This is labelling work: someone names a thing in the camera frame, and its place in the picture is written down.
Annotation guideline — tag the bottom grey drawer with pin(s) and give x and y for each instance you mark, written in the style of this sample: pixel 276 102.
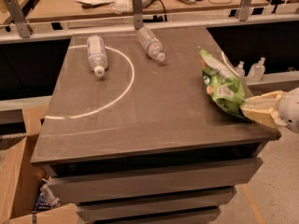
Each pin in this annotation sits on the bottom grey drawer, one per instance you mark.
pixel 191 216

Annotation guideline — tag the middle grey drawer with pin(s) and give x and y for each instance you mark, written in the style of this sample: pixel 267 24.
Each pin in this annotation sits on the middle grey drawer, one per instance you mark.
pixel 187 202

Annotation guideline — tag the plastic bottle in box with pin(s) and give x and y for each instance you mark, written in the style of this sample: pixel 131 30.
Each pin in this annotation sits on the plastic bottle in box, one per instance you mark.
pixel 46 200

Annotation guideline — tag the sanitizer pump bottle right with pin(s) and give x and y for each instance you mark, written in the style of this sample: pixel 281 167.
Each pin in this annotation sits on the sanitizer pump bottle right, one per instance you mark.
pixel 256 71

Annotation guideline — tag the grey drawer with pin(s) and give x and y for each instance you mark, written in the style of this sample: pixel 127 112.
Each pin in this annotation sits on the grey drawer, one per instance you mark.
pixel 187 202
pixel 191 216
pixel 137 183

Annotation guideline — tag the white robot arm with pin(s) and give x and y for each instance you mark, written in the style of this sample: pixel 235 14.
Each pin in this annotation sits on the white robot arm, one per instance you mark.
pixel 288 108

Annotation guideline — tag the grey metal railing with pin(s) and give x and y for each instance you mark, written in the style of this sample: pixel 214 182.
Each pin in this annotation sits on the grey metal railing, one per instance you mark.
pixel 15 26

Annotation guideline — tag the green rice chip bag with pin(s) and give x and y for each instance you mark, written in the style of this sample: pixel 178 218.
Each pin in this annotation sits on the green rice chip bag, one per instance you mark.
pixel 222 84

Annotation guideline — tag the wooden background desk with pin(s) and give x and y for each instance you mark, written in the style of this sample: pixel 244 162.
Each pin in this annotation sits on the wooden background desk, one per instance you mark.
pixel 67 10

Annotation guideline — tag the clear water bottle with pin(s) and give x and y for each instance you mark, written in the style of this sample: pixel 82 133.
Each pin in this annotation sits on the clear water bottle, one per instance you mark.
pixel 151 44
pixel 97 55

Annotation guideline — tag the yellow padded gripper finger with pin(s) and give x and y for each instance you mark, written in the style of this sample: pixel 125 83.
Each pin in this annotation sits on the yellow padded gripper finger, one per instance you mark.
pixel 268 116
pixel 267 99

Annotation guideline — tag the clear water bottle left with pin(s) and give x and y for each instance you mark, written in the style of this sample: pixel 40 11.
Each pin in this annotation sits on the clear water bottle left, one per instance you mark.
pixel 97 55

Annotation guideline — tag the grey drawer cabinet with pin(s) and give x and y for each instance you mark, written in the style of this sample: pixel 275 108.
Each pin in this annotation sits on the grey drawer cabinet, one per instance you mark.
pixel 141 114

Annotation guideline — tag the sanitizer pump bottle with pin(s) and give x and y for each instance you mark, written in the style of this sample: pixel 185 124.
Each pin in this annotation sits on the sanitizer pump bottle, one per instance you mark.
pixel 256 71
pixel 240 69

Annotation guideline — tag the top grey drawer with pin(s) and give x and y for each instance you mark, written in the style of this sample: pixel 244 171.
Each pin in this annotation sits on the top grey drawer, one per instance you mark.
pixel 137 183

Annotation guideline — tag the cardboard box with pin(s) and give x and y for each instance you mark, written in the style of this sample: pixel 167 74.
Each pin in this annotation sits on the cardboard box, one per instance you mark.
pixel 19 180

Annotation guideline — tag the sanitizer pump bottle left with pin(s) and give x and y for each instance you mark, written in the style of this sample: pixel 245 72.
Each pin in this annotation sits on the sanitizer pump bottle left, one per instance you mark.
pixel 240 69

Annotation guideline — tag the clear water bottle right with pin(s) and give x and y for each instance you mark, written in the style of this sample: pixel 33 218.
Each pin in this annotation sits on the clear water bottle right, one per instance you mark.
pixel 151 44

